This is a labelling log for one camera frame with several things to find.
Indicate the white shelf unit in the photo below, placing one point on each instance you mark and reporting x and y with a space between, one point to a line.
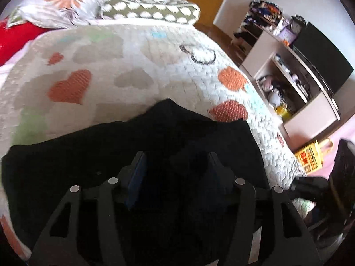
310 116

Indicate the white floral pillow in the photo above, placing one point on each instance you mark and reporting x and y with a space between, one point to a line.
63 2

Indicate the red printed pillow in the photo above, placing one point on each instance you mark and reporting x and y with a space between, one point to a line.
14 38

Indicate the green white-dotted bolster pillow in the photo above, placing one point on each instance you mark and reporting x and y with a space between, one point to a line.
149 9

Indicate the yellow paper bag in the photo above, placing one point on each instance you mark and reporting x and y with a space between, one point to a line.
310 158

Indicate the wooden door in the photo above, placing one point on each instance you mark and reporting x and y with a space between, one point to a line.
205 0

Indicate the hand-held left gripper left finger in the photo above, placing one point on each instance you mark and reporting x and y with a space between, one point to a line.
136 183

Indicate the yellow toy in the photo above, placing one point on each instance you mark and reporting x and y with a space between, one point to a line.
283 112

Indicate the black pants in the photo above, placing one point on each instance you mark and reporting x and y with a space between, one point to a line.
172 133

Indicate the quilted heart print bedspread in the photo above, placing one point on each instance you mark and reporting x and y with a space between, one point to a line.
124 55

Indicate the black television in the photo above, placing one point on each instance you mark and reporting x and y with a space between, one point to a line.
321 52

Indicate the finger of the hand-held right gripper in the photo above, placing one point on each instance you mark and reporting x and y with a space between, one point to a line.
307 184

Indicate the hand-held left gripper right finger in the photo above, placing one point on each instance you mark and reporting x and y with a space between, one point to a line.
215 176

